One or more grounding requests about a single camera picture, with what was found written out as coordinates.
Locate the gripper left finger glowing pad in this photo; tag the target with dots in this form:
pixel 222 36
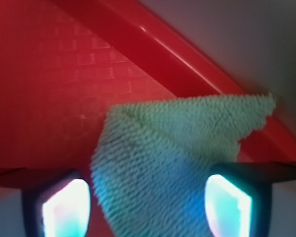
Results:
pixel 54 202

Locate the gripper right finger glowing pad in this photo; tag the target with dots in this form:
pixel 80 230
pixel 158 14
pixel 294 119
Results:
pixel 251 199

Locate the light blue cloth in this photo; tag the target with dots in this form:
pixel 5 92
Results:
pixel 153 158

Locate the red plastic tray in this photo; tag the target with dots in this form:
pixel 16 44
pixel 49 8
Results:
pixel 65 63

